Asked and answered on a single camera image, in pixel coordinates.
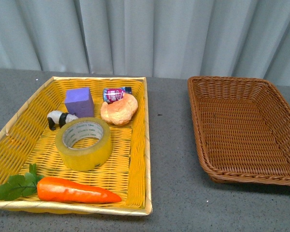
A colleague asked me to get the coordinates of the toy croissant bread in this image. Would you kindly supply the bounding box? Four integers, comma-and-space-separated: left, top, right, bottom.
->
100, 93, 138, 126

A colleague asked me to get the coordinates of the toy panda figure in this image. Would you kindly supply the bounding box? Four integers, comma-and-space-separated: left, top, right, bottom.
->
47, 110, 78, 131

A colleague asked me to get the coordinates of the orange toy carrot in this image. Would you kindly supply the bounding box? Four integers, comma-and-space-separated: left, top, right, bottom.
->
0, 164, 122, 203

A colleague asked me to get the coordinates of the purple foam block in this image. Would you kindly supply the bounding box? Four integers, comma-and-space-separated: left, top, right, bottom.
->
64, 87, 94, 118

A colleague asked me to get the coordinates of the small pink drink can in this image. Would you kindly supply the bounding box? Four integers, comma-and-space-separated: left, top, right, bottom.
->
103, 87, 132, 103

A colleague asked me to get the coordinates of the clear packing tape roll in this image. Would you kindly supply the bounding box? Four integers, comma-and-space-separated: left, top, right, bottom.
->
55, 117, 113, 171

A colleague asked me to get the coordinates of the brown wicker basket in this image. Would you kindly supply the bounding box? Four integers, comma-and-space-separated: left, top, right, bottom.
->
188, 76, 290, 186

